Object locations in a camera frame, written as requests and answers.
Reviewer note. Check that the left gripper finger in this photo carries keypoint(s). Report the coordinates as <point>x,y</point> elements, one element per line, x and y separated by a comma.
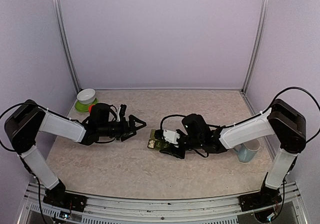
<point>127,135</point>
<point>135,124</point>

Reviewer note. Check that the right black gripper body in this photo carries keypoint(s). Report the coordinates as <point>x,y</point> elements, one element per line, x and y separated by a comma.
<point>195,143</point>

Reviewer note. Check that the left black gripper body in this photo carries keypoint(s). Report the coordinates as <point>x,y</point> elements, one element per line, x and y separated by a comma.
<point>106,130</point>

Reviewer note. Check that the green weekly pill organizer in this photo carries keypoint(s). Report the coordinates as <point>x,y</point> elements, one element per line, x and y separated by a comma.
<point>154,143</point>

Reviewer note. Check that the red pill bottle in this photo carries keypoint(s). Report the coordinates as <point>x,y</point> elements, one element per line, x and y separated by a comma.
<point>90,108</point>

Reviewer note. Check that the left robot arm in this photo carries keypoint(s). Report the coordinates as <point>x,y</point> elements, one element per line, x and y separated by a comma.
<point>29,119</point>

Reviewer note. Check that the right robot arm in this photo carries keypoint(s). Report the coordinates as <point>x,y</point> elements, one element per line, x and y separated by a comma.
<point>280,119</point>

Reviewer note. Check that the light blue mug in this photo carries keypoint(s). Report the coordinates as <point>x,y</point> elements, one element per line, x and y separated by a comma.
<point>246,151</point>

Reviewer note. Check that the green plate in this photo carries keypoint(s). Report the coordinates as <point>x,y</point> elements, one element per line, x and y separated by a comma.
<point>84,108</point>

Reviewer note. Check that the white bowl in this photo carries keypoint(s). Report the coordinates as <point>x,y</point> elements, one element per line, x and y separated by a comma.
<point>86,96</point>

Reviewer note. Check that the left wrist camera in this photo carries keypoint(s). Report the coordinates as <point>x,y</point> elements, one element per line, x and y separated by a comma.
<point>120,114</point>

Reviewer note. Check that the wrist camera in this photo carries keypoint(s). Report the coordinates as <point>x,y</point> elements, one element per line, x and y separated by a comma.
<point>167,136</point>
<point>120,114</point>

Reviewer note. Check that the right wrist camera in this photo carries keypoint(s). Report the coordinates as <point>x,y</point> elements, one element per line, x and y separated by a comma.
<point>167,136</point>

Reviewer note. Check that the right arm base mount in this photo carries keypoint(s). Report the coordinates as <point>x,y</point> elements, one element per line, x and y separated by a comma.
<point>265,197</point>

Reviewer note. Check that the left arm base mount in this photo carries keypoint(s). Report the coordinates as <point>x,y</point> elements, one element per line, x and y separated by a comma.
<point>59,197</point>

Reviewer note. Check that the front aluminium rail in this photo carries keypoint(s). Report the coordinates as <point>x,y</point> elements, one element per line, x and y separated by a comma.
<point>106,209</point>

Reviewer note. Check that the left aluminium frame post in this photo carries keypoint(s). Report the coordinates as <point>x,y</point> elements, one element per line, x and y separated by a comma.
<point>65,45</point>

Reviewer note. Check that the aluminium frame post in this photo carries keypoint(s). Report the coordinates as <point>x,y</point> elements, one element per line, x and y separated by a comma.
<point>65,45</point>
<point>256,46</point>

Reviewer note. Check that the right aluminium frame post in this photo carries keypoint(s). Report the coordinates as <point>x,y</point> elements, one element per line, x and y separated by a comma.
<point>256,46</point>

